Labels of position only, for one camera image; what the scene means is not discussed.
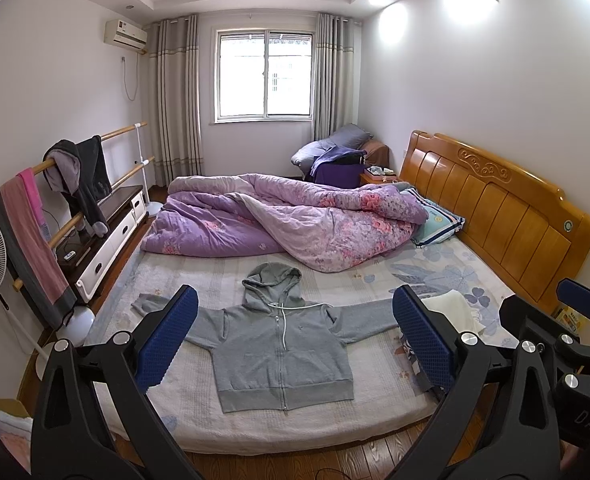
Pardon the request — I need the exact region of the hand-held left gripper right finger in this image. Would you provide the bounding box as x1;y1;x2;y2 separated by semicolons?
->
390;285;562;480

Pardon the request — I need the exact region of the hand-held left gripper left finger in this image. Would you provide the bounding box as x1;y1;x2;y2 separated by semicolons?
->
30;285;211;480

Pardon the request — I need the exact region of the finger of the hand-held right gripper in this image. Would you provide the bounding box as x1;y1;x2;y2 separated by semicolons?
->
555;278;590;377
499;292;561;358

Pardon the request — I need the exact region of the cream knit sweater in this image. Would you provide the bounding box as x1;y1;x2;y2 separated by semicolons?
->
422;291;487;337

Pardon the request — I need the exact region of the grey zip hoodie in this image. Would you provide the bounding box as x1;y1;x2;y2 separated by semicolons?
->
131;262;408;416

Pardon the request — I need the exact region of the yellow box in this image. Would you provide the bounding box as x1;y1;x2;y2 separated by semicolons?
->
550;305;587;337

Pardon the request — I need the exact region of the fluffy floral printed blanket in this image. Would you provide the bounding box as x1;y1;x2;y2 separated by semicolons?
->
82;237;521;456

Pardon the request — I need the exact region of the wooden bed headboard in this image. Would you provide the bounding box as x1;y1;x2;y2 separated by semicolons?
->
399;130;590;318

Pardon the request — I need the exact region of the teal checked pillow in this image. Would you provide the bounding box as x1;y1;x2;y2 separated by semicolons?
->
411;186;467;249

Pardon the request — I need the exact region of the purple floral duvet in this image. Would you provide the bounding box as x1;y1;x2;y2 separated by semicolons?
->
140;172;428;273

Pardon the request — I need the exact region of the black and white cabinet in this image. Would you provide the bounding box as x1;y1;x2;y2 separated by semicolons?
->
50;185;146;306

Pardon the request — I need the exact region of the pink grey-bordered towel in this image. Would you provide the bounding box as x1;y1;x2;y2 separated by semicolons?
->
0;180;78;331

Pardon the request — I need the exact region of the wooden nightstand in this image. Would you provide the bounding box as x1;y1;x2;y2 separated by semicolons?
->
359;167;402;187

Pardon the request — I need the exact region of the black jacket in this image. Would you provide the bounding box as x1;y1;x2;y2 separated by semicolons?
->
44;135;112;237

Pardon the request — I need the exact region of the pile of folded cloths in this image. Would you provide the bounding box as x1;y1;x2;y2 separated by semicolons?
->
0;409;36;461

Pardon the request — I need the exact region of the dark purple cloth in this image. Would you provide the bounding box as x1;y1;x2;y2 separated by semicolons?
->
309;146;368;186

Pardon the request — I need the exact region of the brown armchair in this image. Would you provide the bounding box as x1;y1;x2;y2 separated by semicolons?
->
362;139;391;170

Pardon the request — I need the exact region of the grey hanging garment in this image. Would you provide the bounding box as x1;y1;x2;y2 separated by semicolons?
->
44;152;82;195

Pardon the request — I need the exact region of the bright pink cloth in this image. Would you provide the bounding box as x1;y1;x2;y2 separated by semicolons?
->
16;167;46;226

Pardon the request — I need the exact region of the wooden barre rack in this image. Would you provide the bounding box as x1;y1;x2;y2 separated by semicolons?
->
0;121;165;347

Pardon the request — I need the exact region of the grey striped curtain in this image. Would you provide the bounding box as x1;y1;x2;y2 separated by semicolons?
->
145;14;206;188
311;11;363;141

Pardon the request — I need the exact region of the window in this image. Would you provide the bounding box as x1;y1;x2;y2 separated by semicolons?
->
214;29;317;124

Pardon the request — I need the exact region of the white air conditioner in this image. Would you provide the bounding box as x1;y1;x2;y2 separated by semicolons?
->
104;18;149;52

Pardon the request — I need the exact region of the white air conditioner cable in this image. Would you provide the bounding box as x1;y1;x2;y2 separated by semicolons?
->
121;54;140;102

